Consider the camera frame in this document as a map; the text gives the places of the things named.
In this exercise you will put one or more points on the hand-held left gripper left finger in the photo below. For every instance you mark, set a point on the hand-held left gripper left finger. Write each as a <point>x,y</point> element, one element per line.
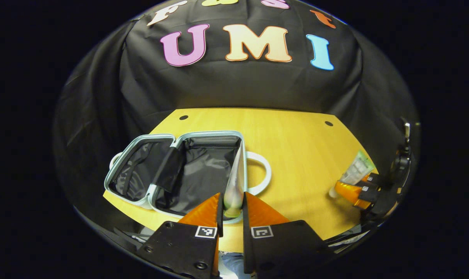
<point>220,221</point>

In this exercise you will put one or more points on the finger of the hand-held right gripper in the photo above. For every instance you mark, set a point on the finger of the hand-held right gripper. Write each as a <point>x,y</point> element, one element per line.
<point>349,193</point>
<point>376,180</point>

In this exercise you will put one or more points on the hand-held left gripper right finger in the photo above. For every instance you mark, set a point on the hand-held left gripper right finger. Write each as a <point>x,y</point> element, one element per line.
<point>245,221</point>

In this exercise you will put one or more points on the white green skin care tube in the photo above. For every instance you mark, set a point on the white green skin care tube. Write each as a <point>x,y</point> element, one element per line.
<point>356,170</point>

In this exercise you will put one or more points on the silver skin care tube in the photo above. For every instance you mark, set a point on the silver skin care tube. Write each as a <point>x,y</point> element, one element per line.
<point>234,186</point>

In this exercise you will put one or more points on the light blue suitcase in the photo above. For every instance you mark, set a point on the light blue suitcase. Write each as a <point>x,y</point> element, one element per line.
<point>203,170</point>

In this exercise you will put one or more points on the person's blue trousers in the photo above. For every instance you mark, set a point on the person's blue trousers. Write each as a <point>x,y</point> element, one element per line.
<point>230,267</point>

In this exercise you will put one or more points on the black backdrop cloth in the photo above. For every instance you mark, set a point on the black backdrop cloth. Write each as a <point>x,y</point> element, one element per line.
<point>238,85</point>

